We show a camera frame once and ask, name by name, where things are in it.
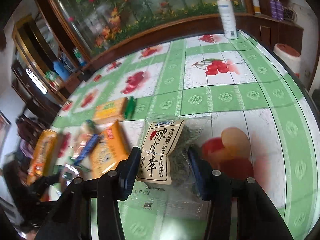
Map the orange label cracker packet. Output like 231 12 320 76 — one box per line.
26 129 58 185

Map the yellow snack packet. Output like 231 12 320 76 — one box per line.
89 121 131 178

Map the green blue bag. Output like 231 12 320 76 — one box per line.
72 47 86 65

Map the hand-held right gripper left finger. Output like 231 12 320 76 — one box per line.
33 146 142 240

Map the cracker packet red blue label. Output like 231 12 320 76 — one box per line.
74 120 104 165

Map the white red trash bin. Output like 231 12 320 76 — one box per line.
273 43 302 78

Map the glass flower display panel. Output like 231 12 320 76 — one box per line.
46 0 247 55

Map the long cracker packet green end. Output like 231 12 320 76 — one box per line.
93 97 137 121

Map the clear dried plum packet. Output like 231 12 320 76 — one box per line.
136 116 213 213

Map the gold wooden pillar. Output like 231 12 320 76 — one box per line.
11 15 63 85

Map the white spray bottle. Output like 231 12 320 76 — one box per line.
217 0 238 40

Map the wire rack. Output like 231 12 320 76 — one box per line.
284 4 298 22

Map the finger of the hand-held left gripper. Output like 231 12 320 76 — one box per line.
29 174 63 193

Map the blue thermos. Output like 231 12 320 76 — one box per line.
54 60 69 80

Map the wooden partition cabinet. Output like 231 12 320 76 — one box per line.
60 12 304 80

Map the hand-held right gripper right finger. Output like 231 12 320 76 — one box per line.
187 147 295 240

